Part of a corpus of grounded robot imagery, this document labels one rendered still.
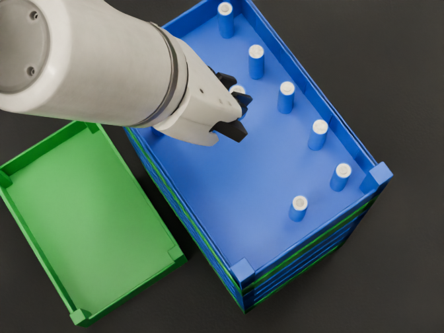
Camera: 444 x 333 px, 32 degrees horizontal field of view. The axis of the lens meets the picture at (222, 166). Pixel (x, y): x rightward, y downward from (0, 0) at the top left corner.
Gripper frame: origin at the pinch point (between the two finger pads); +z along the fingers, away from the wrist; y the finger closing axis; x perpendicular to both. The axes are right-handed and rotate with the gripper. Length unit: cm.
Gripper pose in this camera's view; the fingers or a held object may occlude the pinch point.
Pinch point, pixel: (225, 96)
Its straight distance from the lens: 76.3
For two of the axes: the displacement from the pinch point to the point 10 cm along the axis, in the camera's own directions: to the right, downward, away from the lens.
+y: 6.0, 7.4, -3.0
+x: 6.8, -6.7, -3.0
